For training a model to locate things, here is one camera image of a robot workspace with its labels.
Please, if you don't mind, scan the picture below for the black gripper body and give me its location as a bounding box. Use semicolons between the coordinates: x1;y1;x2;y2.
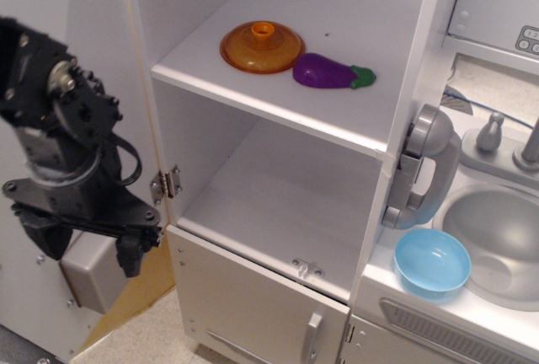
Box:
2;171;163;246

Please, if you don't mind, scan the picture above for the orange toy pot lid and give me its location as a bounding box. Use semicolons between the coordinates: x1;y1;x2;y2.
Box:
220;21;306;74

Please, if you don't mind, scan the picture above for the blue cable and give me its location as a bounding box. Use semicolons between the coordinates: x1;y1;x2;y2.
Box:
442;91;536;130

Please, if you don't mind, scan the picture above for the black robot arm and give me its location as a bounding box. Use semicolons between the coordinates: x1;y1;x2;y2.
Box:
1;18;162;278

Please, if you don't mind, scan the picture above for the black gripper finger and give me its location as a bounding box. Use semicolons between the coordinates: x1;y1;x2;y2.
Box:
115;235;147;278
14;208;73;260

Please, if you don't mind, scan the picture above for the white toy fridge door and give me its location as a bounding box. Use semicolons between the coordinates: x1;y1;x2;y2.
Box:
1;0;162;360

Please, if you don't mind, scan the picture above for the silver door hinge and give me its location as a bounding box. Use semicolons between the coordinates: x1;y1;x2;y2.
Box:
149;165;183;206

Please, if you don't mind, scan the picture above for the white lower freezer door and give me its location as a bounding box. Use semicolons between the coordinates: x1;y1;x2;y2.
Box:
167;225;349;363

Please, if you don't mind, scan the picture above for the purple toy eggplant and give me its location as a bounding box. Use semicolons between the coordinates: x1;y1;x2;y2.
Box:
292;53;376;89

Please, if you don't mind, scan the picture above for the plywood board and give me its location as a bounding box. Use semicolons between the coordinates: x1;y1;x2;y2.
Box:
79;237;175;352

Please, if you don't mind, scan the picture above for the grey toy microwave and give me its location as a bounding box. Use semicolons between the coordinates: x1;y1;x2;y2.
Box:
443;0;538;75

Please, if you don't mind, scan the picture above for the blue plastic bowl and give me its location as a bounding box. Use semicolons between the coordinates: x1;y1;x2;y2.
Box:
392;228;472;304

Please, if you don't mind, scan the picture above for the grey toy faucet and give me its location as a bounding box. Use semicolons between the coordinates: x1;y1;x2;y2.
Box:
460;112;538;190

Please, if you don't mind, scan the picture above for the white fridge cabinet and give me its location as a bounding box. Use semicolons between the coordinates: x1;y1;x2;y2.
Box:
131;0;455;362

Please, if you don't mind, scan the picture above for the grey toy telephone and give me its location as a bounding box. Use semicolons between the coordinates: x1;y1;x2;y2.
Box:
382;104;462;230

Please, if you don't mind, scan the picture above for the silver toy sink basin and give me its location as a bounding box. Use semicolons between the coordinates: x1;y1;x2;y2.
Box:
432;185;538;312

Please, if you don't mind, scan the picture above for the white magnetic door catch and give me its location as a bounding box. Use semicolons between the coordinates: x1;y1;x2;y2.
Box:
291;258;325;283

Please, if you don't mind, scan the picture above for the silver lower door handle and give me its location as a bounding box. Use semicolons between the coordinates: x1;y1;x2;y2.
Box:
302;313;323;364

